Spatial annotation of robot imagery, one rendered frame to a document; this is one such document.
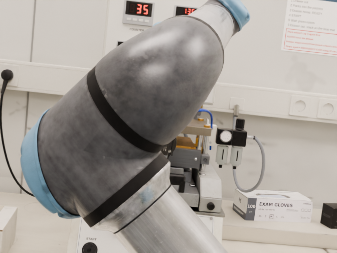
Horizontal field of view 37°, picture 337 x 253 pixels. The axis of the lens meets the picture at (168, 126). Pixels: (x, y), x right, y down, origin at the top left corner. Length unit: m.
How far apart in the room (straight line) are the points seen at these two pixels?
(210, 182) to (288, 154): 0.74
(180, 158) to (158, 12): 0.44
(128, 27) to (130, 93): 0.96
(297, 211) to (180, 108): 1.23
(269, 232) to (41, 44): 0.98
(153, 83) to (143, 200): 0.13
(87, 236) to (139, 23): 0.61
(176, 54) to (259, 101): 1.29
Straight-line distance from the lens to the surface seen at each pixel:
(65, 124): 0.53
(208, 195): 1.17
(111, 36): 1.44
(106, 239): 1.15
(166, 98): 0.50
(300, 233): 1.63
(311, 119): 1.85
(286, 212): 1.69
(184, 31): 0.54
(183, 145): 1.26
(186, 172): 1.26
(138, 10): 1.44
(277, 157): 1.88
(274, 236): 1.61
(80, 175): 0.53
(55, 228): 1.53
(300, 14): 1.88
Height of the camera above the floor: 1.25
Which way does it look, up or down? 7 degrees down
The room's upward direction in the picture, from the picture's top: 6 degrees clockwise
